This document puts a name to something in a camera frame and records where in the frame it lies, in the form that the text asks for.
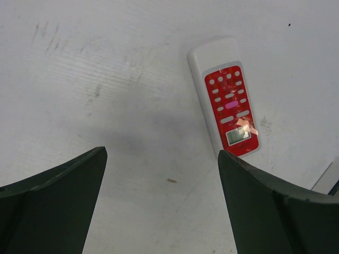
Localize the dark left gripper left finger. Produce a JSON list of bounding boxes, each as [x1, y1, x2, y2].
[[1, 147, 108, 253]]

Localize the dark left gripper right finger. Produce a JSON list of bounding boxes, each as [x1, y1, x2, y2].
[[218, 150, 338, 253]]

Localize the white remote with red keypad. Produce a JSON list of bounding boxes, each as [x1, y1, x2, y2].
[[187, 36, 261, 157]]

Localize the slim white remote with display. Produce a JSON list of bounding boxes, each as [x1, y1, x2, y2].
[[311, 158, 339, 196]]

